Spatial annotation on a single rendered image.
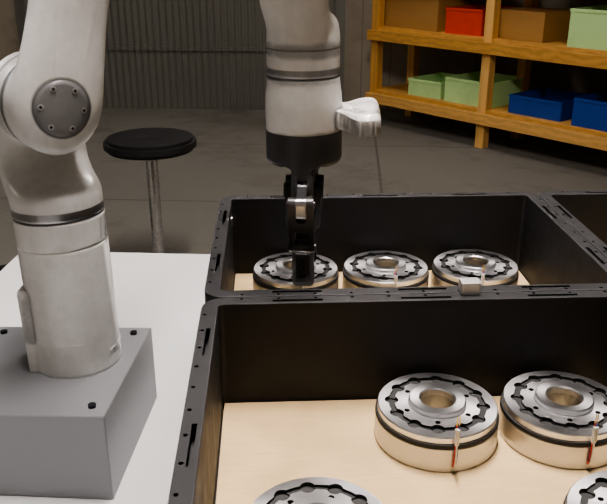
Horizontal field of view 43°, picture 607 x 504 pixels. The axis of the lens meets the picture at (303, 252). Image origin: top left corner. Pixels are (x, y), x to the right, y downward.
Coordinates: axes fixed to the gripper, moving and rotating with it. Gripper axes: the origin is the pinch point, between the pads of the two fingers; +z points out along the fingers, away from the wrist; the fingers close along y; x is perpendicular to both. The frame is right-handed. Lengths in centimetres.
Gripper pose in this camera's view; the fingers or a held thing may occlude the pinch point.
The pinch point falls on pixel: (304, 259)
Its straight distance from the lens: 81.1
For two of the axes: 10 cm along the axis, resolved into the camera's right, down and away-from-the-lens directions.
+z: 0.1, 9.2, 3.8
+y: -0.5, 3.8, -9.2
